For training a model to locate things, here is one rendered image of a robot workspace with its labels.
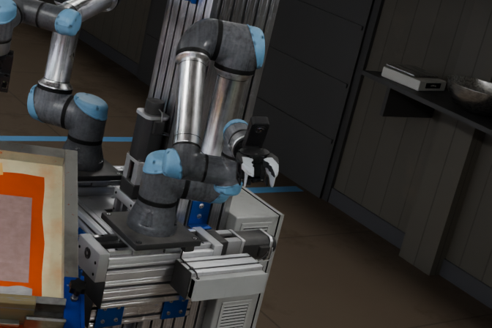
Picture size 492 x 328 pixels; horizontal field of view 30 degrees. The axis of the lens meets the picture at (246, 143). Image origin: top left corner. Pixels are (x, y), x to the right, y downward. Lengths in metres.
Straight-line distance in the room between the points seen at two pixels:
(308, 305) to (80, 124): 2.70
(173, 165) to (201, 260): 0.52
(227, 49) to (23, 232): 0.74
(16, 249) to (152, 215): 0.41
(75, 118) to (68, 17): 0.51
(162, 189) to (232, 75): 0.39
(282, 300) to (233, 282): 2.64
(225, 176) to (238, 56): 0.36
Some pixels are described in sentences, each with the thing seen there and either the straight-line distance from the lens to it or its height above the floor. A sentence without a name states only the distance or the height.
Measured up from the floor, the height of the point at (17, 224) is 1.28.
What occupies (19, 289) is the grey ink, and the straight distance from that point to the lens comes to 2.43.
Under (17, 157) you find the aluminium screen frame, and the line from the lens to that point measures 2.73.
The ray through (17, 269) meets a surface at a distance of 2.47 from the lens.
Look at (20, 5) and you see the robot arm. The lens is 2.69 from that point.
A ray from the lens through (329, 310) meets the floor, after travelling 5.45.
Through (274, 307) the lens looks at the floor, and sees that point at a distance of 5.31.
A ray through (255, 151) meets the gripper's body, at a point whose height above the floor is 1.68.
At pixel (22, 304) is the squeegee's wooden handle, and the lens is 2.28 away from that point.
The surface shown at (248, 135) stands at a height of 1.72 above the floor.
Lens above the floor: 2.34
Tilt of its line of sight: 17 degrees down
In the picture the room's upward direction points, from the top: 13 degrees clockwise
